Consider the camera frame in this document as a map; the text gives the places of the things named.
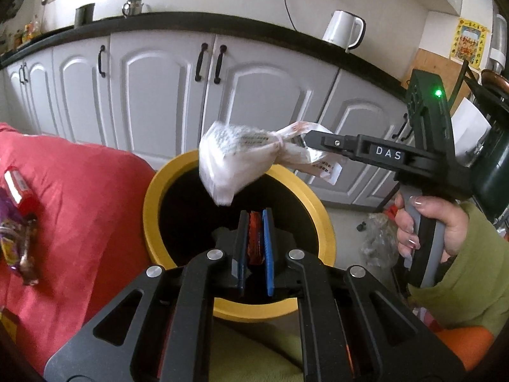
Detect white plastic bag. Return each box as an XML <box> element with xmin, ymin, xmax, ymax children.
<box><xmin>199</xmin><ymin>121</ymin><xmax>346</xmax><ymax>206</ymax></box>

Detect purple snack wrapper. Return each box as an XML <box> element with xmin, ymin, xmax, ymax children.
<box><xmin>1</xmin><ymin>188</ymin><xmax>39</xmax><ymax>286</ymax></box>

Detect red plastic bottle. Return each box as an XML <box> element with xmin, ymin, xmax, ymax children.
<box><xmin>3</xmin><ymin>166</ymin><xmax>40</xmax><ymax>218</ymax></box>

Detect green sleeve right forearm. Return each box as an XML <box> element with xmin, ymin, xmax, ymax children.
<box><xmin>408</xmin><ymin>203</ymin><xmax>508</xmax><ymax>336</ymax></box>

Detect yellow rimmed trash bin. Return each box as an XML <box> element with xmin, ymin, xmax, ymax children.
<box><xmin>143</xmin><ymin>151</ymin><xmax>341</xmax><ymax>336</ymax></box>

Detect right hand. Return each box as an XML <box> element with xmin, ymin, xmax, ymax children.
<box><xmin>394</xmin><ymin>192</ymin><xmax>469</xmax><ymax>263</ymax></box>

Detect black countertop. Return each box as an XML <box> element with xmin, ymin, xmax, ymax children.
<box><xmin>1</xmin><ymin>11</ymin><xmax>406</xmax><ymax>99</ymax></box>

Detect white electric kettle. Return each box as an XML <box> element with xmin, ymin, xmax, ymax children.
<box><xmin>322</xmin><ymin>11</ymin><xmax>367</xmax><ymax>53</ymax></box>

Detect red floral tablecloth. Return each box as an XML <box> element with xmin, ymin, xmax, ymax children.
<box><xmin>1</xmin><ymin>124</ymin><xmax>154</xmax><ymax>371</ymax></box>

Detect white lower cabinets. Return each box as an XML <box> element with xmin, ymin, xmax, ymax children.
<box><xmin>0</xmin><ymin>29</ymin><xmax>419</xmax><ymax>210</ymax></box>

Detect small metal teapot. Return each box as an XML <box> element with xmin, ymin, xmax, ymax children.
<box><xmin>122</xmin><ymin>0</ymin><xmax>144</xmax><ymax>17</ymax></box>

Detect black cylindrical canister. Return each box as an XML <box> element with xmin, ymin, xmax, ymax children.
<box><xmin>73</xmin><ymin>3</ymin><xmax>95</xmax><ymax>29</ymax></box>

